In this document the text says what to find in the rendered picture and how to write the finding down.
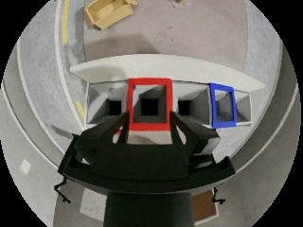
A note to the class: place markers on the blue square band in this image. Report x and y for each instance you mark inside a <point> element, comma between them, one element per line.
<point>228,124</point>

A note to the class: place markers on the red square band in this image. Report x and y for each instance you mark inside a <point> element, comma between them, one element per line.
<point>149,81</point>

